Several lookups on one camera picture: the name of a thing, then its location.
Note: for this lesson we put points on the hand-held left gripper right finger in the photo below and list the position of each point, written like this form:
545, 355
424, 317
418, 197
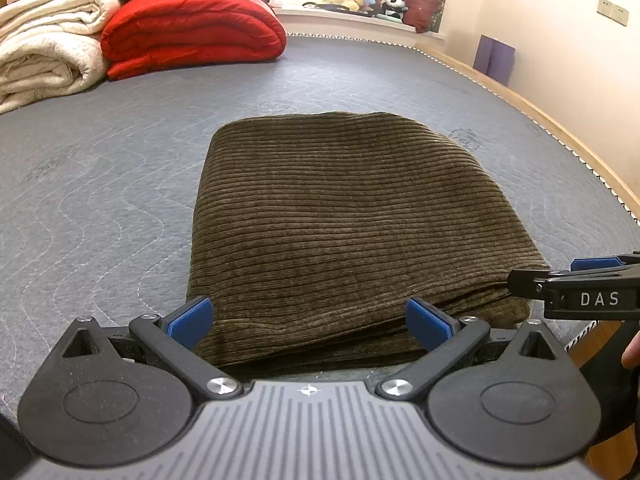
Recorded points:
426, 324

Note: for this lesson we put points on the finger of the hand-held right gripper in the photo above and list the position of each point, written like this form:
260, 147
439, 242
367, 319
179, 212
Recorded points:
527, 284
595, 263

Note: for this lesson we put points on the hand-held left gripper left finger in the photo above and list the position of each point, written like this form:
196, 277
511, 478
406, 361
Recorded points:
192, 319

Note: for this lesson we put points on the person's right hand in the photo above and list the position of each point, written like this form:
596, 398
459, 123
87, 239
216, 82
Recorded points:
633, 351

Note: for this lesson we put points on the person's dark clothing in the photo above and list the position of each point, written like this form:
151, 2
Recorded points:
610, 395

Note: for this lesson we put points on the purple foam mat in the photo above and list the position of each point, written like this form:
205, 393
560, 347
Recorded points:
495, 60

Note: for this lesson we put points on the red folded quilt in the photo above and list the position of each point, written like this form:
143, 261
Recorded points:
195, 32

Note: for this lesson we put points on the white fleece blanket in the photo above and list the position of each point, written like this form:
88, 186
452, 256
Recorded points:
45, 67

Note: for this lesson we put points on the red cushion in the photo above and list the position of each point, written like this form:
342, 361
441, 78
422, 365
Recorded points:
425, 2

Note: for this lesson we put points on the panda plush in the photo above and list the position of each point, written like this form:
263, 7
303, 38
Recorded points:
395, 2

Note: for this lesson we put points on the white window sill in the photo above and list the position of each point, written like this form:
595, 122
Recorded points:
350, 21

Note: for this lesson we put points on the cream folded blanket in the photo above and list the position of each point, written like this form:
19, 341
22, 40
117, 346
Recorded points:
55, 7

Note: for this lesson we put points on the wooden bed frame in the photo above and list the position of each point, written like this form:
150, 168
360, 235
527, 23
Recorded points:
565, 125

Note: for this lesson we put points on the wall socket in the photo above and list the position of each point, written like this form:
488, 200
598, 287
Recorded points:
620, 14
605, 6

